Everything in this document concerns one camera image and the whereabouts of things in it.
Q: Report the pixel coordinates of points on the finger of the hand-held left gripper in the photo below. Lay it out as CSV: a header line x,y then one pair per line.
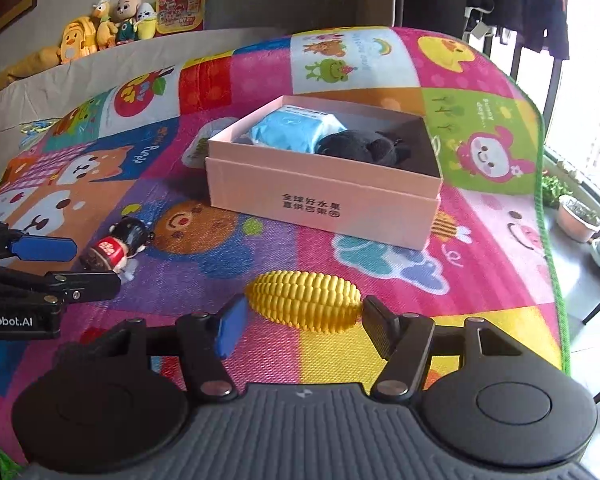
x,y
90,285
45,250

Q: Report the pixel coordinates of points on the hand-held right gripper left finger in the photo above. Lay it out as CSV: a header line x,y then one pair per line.
x,y
231,327

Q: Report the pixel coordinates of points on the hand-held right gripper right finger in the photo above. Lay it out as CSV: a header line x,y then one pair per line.
x,y
380,325

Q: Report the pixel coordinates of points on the small red doll figure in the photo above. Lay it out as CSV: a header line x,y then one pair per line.
x,y
125,240

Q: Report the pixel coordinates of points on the yellow toy corn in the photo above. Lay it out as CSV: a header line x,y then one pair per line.
x,y
305,300

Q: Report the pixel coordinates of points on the pink cardboard box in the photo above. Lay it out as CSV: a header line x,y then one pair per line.
x,y
320,200

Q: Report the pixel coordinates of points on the black plush toy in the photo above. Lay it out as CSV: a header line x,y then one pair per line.
x,y
365,147

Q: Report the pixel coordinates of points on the blue tissue pack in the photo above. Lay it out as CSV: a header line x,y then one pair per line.
x,y
295,127

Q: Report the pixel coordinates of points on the colourful printed play mat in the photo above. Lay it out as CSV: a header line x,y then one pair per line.
x,y
455,280

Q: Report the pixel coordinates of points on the blue and yellow small toy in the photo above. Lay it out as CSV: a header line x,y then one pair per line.
x,y
37,126

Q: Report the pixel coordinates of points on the long yellow plush toy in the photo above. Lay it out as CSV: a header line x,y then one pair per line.
x,y
25,67

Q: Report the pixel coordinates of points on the yellow duck plush backpack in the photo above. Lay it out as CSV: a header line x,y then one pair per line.
x,y
79,40

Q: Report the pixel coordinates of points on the orange plush toy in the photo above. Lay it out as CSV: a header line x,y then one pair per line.
x,y
105,25

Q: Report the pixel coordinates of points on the baby doll plush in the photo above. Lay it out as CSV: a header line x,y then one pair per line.
x,y
125,15

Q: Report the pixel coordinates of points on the white and yellow plush toy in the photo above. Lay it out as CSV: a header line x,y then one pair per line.
x,y
145,22

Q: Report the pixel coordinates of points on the red picture book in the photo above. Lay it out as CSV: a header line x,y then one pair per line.
x,y
181,12

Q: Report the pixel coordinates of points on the dark hanging clothes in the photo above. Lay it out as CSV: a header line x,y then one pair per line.
x,y
520,5

